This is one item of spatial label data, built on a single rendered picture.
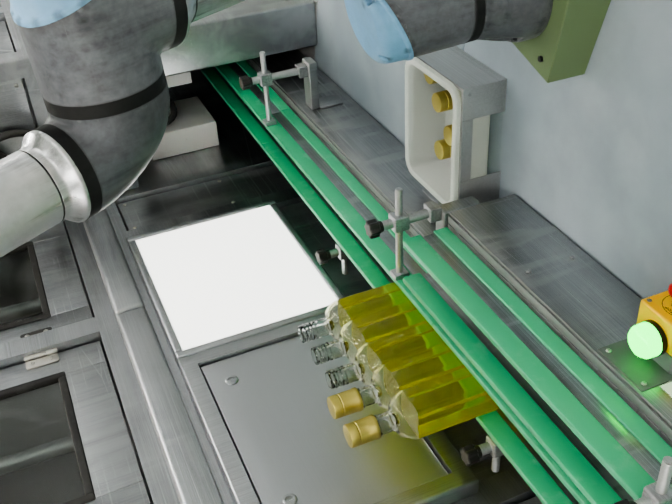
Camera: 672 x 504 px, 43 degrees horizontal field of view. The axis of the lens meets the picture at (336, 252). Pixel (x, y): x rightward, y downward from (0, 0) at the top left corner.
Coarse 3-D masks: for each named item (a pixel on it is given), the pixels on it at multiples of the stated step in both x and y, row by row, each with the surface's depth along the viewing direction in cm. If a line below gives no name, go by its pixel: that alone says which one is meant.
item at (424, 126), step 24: (408, 72) 144; (432, 72) 135; (408, 96) 146; (456, 96) 131; (408, 120) 149; (432, 120) 150; (456, 120) 132; (408, 144) 151; (432, 144) 153; (456, 144) 135; (408, 168) 154; (432, 168) 152; (456, 168) 137; (432, 192) 147; (456, 192) 140
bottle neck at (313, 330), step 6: (324, 318) 137; (306, 324) 136; (312, 324) 136; (318, 324) 136; (324, 324) 136; (300, 330) 135; (306, 330) 135; (312, 330) 135; (318, 330) 136; (324, 330) 136; (330, 330) 136; (300, 336) 137; (306, 336) 135; (312, 336) 135; (318, 336) 136
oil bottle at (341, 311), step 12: (384, 288) 140; (396, 288) 140; (336, 300) 139; (348, 300) 138; (360, 300) 138; (372, 300) 138; (384, 300) 138; (396, 300) 138; (408, 300) 138; (336, 312) 136; (348, 312) 136; (360, 312) 136; (372, 312) 136; (336, 324) 135; (336, 336) 137
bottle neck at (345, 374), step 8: (336, 368) 128; (344, 368) 127; (352, 368) 127; (328, 376) 128; (336, 376) 126; (344, 376) 127; (352, 376) 127; (360, 376) 128; (328, 384) 128; (336, 384) 126; (344, 384) 127
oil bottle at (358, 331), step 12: (384, 312) 135; (396, 312) 135; (408, 312) 135; (348, 324) 133; (360, 324) 133; (372, 324) 133; (384, 324) 133; (396, 324) 133; (408, 324) 133; (420, 324) 134; (348, 336) 132; (360, 336) 131; (372, 336) 131; (348, 348) 131
